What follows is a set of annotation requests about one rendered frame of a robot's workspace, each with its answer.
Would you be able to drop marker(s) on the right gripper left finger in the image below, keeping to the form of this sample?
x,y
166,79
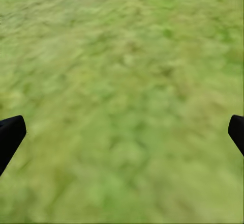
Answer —
x,y
12,133

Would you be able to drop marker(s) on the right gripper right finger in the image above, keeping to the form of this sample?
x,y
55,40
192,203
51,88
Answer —
x,y
236,131

